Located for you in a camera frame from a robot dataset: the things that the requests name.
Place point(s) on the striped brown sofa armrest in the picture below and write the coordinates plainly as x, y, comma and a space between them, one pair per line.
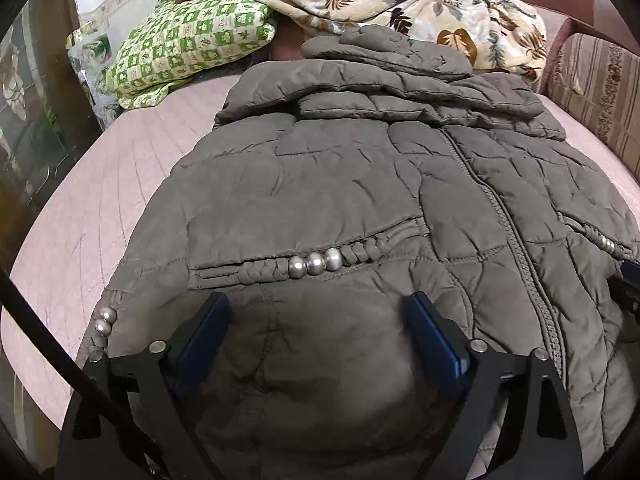
595, 75

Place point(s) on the grey quilted jacket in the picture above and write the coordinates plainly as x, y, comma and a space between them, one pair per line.
350, 185

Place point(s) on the wooden wardrobe with glass door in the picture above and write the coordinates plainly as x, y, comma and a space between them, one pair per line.
30, 110

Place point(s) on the green patterned pillow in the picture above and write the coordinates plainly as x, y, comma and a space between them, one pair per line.
190, 35

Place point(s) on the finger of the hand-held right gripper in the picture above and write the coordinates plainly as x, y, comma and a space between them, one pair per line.
631, 287

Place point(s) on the leaf print blanket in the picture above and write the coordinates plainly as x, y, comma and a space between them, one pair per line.
400, 5

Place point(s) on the floral patterned panel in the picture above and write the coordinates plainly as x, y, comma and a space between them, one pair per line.
87, 60

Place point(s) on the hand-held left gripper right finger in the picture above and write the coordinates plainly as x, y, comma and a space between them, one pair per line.
435, 345

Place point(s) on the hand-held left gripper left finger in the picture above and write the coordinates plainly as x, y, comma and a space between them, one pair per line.
200, 350

